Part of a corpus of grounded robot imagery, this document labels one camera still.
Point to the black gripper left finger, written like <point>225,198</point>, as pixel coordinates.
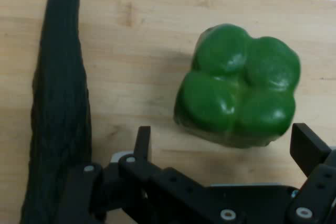
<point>147,179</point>

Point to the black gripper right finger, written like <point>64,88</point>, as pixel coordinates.
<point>309,150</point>

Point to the green bell pepper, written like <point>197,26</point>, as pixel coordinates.
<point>236,90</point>

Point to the bamboo cutting board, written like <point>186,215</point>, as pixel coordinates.
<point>136,64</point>

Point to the long dark green cucumber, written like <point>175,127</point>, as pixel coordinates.
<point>60,90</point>

